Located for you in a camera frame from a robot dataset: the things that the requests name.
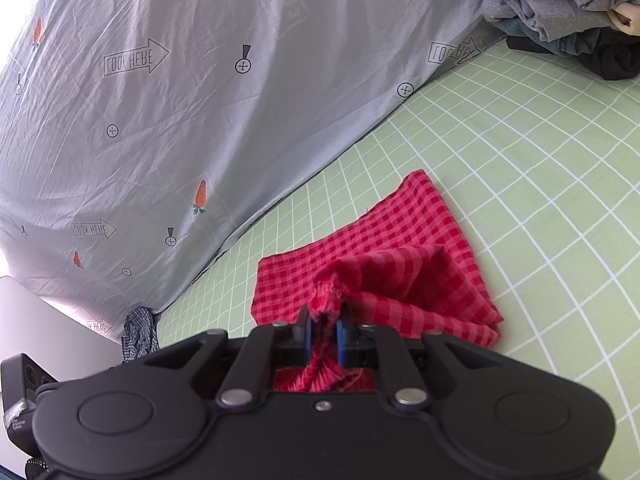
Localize white curved board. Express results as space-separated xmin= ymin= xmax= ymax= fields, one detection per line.
xmin=0 ymin=275 xmax=124 ymax=478

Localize black camera box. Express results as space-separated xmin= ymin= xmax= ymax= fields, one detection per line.
xmin=1 ymin=353 xmax=58 ymax=460

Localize grey carrot print sheet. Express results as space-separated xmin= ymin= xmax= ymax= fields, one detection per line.
xmin=1 ymin=0 xmax=480 ymax=336

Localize folded clothes pile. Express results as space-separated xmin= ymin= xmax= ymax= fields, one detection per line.
xmin=482 ymin=0 xmax=639 ymax=81

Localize red checked garment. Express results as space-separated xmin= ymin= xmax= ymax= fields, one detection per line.
xmin=250 ymin=170 xmax=503 ymax=392

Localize blue plaid shirt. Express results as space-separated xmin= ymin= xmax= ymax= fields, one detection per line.
xmin=120 ymin=307 xmax=160 ymax=362

